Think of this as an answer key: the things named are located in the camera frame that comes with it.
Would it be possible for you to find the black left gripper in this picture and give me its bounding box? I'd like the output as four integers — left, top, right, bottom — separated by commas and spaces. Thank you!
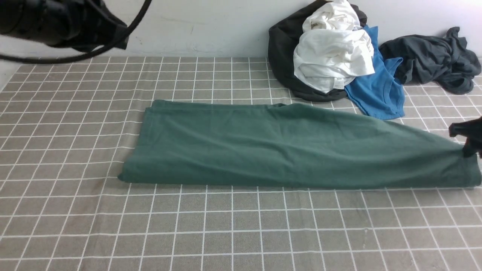
72, 0, 128, 52

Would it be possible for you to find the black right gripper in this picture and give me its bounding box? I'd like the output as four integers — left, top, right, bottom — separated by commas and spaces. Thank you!
448, 117, 482, 158

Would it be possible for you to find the green long-sleeve top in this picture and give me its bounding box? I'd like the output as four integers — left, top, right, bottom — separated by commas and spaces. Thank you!
118, 100, 481, 189

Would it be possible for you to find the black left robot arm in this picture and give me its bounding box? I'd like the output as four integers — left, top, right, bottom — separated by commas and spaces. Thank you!
0, 0, 128, 53

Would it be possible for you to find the dark grey crumpled garment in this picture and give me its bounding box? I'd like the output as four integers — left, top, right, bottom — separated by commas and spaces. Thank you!
379, 26, 481, 95

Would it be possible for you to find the blue t-shirt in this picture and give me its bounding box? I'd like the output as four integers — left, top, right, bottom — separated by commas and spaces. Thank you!
345, 26, 405, 120

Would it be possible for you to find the grey checked tablecloth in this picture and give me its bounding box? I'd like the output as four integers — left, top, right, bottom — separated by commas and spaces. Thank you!
0, 57, 481, 271

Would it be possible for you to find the white crumpled shirt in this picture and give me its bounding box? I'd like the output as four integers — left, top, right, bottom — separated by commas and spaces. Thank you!
293, 0, 375, 94

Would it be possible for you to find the black garment under pile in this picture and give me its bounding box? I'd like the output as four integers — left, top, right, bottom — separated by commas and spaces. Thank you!
268, 0, 367, 102

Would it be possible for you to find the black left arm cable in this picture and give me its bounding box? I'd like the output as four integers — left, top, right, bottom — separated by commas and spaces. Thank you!
0, 0, 153, 64

